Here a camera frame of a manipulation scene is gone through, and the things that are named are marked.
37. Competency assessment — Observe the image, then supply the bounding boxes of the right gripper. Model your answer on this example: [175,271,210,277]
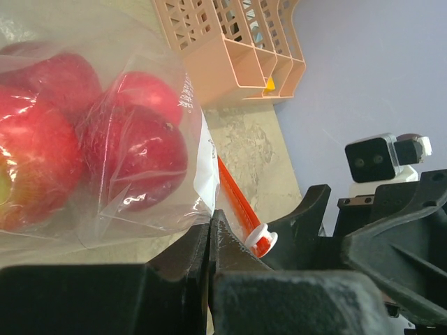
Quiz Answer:
[261,169,446,326]

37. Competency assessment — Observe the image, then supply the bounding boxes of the yellow object in organizer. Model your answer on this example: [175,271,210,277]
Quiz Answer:
[263,77,276,94]

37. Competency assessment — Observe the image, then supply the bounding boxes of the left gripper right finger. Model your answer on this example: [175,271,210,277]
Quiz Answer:
[209,210,393,334]

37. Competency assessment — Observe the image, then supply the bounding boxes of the orange zip bag with apples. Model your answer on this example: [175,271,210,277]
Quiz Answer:
[0,6,279,259]

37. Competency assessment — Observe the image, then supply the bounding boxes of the orange desk file organizer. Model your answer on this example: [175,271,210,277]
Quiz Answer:
[153,0,306,108]

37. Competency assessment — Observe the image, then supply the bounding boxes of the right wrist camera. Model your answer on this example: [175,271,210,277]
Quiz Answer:
[344,133,432,184]

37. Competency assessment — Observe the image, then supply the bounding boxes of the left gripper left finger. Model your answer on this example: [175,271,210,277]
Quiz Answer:
[1,225,210,334]

